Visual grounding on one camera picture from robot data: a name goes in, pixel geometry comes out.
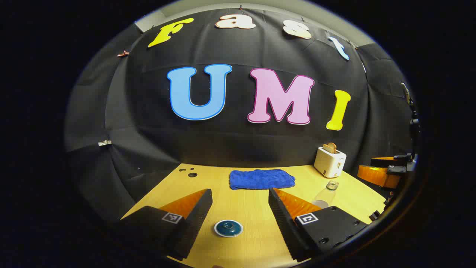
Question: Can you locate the white teacup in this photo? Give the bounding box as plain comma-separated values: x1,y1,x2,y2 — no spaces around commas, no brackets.
214,220,244,238

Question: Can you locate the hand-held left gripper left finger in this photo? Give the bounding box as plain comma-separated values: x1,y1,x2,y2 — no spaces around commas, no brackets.
118,188,213,261

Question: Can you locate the black backdrop cloth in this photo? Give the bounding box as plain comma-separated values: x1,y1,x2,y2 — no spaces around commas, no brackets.
65,7,419,224

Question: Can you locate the clear water bottle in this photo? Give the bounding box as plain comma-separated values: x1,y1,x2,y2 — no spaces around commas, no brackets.
311,180,340,209

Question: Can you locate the blue towel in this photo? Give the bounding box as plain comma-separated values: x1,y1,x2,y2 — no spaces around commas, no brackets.
229,169,296,191

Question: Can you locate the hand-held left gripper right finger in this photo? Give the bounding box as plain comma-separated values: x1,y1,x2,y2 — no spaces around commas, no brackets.
268,187,369,262

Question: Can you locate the white toaster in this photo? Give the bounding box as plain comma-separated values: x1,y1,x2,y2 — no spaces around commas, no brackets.
314,146,347,178

